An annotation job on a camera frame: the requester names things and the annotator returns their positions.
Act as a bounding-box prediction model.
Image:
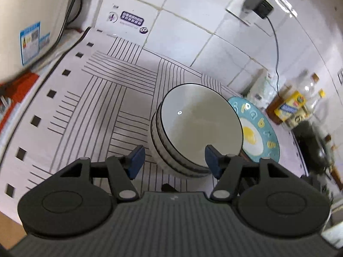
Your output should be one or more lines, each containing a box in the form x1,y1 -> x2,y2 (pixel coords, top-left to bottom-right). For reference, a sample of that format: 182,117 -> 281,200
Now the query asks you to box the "black rice cooker cable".
57,0 -> 88,47

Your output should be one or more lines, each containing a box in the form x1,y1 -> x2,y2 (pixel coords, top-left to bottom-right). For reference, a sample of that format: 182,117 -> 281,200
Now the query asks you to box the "red cloth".
0,71 -> 41,136

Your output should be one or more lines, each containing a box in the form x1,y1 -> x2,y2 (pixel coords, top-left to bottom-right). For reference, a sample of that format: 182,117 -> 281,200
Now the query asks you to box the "white plastic bag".
247,70 -> 278,108

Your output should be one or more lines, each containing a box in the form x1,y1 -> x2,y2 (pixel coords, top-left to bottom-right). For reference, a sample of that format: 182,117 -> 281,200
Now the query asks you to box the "white rice cooker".
0,0 -> 87,82

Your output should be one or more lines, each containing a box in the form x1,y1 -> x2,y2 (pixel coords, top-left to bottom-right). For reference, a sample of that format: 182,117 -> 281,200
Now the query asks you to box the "striped white table mat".
0,27 -> 313,221

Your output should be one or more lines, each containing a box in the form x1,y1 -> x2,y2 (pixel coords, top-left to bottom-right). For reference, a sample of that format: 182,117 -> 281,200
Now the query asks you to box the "blue fried egg plate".
228,96 -> 280,164

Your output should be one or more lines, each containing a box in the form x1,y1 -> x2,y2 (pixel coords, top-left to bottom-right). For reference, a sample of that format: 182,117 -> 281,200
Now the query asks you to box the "small purple wall sticker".
107,11 -> 149,35

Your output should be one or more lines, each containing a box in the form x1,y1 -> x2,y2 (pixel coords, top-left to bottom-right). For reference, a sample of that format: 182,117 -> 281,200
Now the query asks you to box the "black wok with lid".
293,120 -> 343,190

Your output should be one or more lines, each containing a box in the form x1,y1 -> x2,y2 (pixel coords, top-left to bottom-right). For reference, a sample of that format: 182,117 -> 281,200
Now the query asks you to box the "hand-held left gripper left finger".
59,145 -> 146,202

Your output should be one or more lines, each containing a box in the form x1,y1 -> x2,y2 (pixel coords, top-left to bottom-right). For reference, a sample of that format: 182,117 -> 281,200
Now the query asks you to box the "black power adapter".
242,0 -> 274,20

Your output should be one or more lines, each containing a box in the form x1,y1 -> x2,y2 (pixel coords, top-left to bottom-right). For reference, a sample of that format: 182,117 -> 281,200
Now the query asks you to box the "oil bottle with yellow label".
265,72 -> 320,125

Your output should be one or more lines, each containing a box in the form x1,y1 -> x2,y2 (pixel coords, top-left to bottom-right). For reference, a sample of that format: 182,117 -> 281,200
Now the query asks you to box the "white wall socket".
226,0 -> 275,36

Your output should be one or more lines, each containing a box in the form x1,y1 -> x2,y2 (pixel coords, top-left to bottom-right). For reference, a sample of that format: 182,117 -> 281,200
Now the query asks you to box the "white bowl with dark rim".
149,111 -> 216,179
155,84 -> 244,170

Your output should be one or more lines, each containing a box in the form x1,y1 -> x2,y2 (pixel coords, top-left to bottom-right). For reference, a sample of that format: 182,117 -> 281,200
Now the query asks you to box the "black adapter cable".
264,16 -> 285,100

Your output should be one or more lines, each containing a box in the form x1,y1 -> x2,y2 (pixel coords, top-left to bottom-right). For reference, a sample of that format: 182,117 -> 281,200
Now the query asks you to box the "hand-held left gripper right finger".
204,145 -> 291,201

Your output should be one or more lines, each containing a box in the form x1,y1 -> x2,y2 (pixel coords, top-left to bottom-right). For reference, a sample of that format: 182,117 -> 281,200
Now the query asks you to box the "clear bottle with yellow cap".
286,89 -> 327,131

